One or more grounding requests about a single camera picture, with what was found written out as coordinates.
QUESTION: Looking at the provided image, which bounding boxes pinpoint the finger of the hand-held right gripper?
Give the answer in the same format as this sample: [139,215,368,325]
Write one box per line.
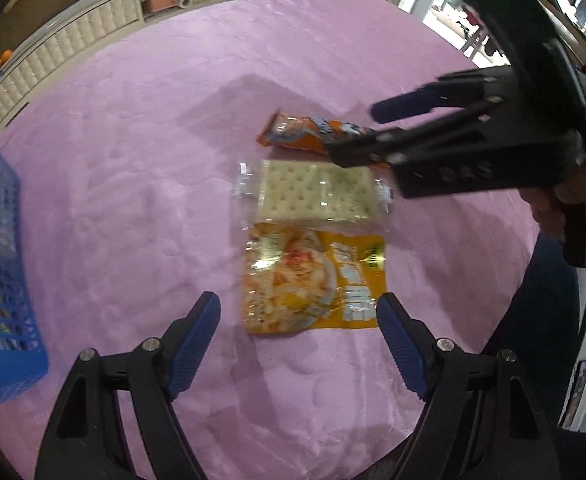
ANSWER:
[325,100,512,169]
[370,67,516,123]

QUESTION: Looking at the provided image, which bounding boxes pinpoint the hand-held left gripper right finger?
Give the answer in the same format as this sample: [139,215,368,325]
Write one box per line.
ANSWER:
[377,292,558,480]

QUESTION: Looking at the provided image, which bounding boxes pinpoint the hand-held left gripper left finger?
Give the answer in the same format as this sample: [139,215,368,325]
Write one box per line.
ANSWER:
[35,291,222,480]

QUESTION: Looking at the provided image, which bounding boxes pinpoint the clear cracker packet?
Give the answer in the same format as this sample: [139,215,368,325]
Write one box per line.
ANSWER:
[232,158,394,228]

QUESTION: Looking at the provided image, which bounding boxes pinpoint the orange snack packet blue print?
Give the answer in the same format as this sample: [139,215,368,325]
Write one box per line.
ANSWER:
[257,109,391,168]

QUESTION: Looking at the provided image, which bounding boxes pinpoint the yellow snack packet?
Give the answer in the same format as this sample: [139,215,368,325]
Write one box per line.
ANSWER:
[243,222,388,336]

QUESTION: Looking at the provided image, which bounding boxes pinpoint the blue plastic basket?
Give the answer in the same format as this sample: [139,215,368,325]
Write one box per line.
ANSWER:
[0,115,50,411]

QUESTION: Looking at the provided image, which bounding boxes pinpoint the person's right hand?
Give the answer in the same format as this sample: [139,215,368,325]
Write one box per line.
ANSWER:
[523,170,581,241]

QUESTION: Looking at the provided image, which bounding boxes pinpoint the clothes drying rack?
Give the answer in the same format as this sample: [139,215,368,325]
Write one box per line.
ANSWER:
[460,22,506,66]

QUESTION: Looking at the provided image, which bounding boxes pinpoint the person's leg dark blue trousers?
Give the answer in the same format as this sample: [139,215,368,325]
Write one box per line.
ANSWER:
[483,232,586,428]

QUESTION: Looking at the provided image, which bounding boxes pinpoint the cream padded low cabinet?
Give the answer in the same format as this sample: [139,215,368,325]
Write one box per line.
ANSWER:
[0,0,238,128]

